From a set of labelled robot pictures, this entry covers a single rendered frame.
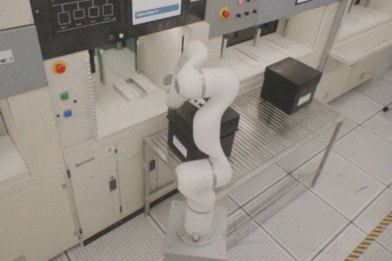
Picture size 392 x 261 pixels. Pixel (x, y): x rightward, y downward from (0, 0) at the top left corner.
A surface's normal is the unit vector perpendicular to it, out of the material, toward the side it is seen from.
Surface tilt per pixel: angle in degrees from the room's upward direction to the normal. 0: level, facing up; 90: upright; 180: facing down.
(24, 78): 90
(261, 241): 0
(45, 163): 90
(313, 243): 0
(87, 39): 90
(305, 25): 90
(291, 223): 0
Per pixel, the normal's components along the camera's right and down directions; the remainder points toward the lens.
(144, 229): 0.08, -0.79
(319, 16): -0.77, 0.33
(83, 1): 0.63, 0.51
